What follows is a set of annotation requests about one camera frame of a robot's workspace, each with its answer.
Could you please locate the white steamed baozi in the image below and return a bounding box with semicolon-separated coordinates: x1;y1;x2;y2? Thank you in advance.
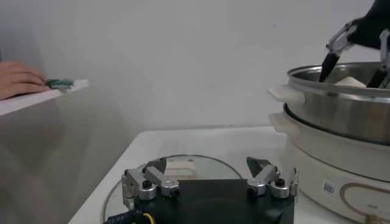
333;75;367;88

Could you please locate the person's bare hand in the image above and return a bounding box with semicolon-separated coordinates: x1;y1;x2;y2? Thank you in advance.
0;60;49;100

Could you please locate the green handheld device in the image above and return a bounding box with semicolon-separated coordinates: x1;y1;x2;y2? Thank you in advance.
45;78;76;91

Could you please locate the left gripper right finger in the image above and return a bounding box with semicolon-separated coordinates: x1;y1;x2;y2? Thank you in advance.
246;156;299;200

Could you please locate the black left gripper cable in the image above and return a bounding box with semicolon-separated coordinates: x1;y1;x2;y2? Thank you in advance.
102;209;156;224

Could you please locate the stainless steel steamer basket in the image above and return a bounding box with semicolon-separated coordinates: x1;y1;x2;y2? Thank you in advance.
267;62;390;145

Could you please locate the glass pot lid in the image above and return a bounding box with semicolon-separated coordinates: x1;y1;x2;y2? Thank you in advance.
103;154;243;224

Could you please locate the white electric cooker base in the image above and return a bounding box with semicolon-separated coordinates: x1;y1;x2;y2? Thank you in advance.
268;111;390;224

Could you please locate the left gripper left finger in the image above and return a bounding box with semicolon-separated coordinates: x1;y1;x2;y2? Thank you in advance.
121;156;181;211

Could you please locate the white side table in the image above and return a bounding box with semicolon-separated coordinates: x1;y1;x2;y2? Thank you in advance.
0;79;90;116

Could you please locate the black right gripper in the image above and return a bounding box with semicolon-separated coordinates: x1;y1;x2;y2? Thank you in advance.
318;0;390;89

